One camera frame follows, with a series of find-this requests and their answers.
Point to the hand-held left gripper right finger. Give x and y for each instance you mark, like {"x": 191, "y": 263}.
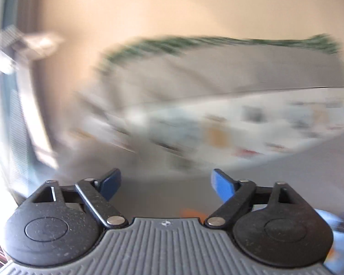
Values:
{"x": 223, "y": 186}

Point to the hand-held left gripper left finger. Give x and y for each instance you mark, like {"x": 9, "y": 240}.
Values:
{"x": 110, "y": 183}

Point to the bare mandarin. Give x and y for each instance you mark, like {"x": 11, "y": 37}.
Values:
{"x": 192, "y": 212}

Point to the blue plate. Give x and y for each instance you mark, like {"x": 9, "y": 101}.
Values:
{"x": 341, "y": 235}

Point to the deer print quilt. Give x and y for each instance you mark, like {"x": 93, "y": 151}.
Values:
{"x": 218, "y": 91}

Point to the green checked cloth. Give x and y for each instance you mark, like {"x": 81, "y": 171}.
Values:
{"x": 189, "y": 43}

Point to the window frame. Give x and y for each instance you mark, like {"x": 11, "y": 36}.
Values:
{"x": 14, "y": 120}

